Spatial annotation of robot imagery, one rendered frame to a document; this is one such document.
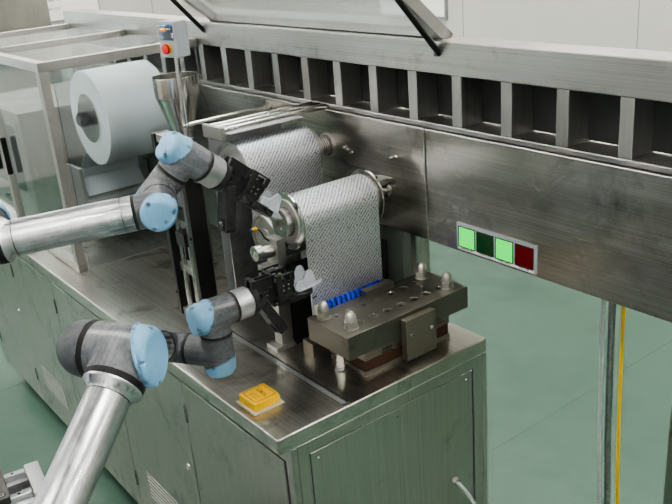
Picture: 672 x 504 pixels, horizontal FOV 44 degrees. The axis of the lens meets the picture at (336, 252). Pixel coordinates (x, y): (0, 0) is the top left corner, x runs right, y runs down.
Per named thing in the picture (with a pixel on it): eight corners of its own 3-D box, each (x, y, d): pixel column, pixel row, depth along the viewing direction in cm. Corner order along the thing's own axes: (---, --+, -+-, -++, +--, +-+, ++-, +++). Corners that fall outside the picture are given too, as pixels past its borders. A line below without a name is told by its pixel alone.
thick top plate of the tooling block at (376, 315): (309, 339, 207) (307, 317, 205) (425, 289, 229) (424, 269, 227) (349, 361, 195) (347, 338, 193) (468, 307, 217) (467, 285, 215)
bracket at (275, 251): (265, 347, 220) (252, 240, 209) (285, 339, 224) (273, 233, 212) (276, 354, 216) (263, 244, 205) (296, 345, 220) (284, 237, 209)
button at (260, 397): (239, 402, 196) (238, 393, 195) (264, 391, 199) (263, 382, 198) (255, 414, 190) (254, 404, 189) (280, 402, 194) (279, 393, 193)
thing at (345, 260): (311, 309, 211) (305, 241, 204) (381, 281, 224) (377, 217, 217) (313, 310, 211) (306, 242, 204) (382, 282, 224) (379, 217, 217)
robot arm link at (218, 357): (202, 361, 204) (196, 321, 200) (243, 365, 200) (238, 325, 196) (186, 377, 197) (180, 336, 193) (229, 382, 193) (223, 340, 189)
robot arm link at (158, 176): (128, 210, 178) (158, 170, 176) (130, 195, 189) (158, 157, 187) (159, 230, 181) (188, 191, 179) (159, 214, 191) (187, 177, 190)
